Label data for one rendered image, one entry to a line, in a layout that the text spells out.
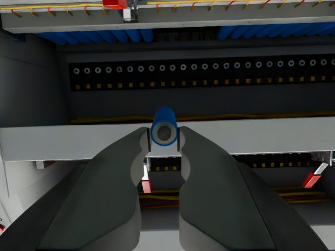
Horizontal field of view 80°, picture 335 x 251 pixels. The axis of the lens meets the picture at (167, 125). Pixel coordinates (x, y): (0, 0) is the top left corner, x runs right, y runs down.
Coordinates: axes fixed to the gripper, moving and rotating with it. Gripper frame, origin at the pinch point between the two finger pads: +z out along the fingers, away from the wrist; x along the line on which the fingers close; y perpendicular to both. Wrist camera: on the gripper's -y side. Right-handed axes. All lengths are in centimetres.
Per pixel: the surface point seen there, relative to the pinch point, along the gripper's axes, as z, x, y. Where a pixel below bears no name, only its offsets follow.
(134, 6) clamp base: 11.8, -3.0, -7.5
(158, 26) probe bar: 16.9, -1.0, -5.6
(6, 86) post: 15.4, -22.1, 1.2
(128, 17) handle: 12.4, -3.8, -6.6
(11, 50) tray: 18.3, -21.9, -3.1
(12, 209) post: 9.2, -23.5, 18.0
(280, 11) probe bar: 16.8, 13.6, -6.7
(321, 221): 16.2, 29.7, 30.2
